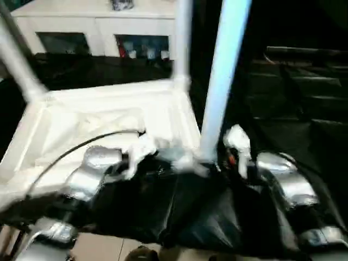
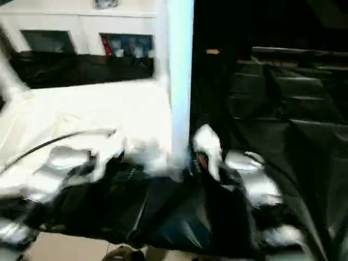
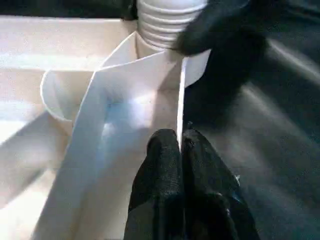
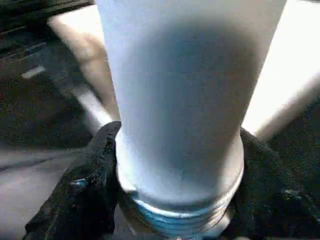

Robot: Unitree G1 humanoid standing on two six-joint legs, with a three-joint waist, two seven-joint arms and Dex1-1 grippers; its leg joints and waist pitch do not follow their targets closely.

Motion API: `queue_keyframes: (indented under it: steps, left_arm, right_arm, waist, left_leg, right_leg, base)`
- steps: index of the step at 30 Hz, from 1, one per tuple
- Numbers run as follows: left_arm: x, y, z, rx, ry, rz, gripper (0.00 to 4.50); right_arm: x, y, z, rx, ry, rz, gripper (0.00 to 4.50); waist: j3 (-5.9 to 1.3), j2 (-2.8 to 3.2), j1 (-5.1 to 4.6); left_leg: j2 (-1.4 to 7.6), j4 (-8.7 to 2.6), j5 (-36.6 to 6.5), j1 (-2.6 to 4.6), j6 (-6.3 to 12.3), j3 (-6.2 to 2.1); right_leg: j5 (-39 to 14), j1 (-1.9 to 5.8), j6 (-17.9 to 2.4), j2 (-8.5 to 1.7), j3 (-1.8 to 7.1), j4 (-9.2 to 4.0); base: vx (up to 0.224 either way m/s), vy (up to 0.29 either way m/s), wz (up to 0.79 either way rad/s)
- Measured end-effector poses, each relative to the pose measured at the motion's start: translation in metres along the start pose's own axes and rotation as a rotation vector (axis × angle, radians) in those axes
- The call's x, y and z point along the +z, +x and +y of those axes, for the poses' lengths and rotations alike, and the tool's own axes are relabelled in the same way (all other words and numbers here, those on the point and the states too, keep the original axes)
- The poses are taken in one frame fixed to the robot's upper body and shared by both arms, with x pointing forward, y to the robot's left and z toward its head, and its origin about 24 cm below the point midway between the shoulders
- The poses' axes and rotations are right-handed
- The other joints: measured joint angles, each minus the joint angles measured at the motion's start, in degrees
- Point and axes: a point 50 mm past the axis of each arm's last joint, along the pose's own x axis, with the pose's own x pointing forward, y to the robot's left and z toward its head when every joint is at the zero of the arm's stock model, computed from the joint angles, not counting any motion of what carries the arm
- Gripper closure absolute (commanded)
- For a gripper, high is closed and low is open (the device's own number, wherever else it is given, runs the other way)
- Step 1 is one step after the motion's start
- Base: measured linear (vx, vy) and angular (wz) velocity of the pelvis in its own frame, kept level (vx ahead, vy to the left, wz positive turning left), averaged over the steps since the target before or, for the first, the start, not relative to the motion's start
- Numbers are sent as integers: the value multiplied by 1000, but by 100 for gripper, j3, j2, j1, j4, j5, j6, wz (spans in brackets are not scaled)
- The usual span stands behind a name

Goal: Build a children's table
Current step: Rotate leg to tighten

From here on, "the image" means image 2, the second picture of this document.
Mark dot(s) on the white plastic table top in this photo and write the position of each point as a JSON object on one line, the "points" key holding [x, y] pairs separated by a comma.
{"points": [[98, 114]]}

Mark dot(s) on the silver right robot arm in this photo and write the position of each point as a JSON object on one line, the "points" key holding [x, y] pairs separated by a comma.
{"points": [[255, 185]]}

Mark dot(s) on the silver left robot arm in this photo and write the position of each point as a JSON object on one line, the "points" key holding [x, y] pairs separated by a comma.
{"points": [[51, 174]]}

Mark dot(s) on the small tan box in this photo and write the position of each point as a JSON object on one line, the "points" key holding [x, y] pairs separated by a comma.
{"points": [[212, 51]]}

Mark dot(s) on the black work mat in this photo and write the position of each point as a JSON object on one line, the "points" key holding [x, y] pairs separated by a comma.
{"points": [[283, 136]]}

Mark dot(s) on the dark robot left foot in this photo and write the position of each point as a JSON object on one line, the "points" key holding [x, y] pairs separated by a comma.
{"points": [[122, 253]]}

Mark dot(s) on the small grey bundle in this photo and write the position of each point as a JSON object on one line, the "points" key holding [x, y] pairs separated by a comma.
{"points": [[106, 3]]}

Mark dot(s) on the black side table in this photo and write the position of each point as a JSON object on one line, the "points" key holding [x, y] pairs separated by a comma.
{"points": [[299, 54]]}

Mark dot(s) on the white glass-door cabinet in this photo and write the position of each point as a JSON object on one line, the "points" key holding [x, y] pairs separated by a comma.
{"points": [[60, 24]]}

